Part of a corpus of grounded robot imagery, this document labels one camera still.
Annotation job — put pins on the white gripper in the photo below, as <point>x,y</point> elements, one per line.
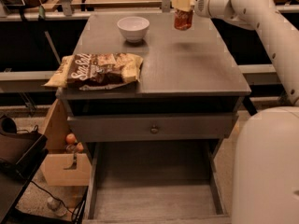
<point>202,5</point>

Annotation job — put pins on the red coke can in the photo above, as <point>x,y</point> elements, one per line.
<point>183,19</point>

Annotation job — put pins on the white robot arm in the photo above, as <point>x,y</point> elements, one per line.
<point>266,169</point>

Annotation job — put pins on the white ceramic bowl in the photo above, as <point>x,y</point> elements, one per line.
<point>133,28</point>

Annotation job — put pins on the sea salt chip bag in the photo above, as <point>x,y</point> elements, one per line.
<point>93,72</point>

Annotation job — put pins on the round metal drawer knob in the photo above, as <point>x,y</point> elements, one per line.
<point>154,129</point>

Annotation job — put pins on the grey cabinet with drawers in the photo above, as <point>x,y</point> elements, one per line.
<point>190,88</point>

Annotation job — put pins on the orange fruit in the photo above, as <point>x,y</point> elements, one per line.
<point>71,139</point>

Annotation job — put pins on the wooden box on floor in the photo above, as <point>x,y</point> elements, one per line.
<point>61,166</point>

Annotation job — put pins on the black cart on left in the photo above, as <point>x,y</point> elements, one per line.
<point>20,156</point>

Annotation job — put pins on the clear bottle on floor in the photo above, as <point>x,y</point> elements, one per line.
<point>56,207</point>

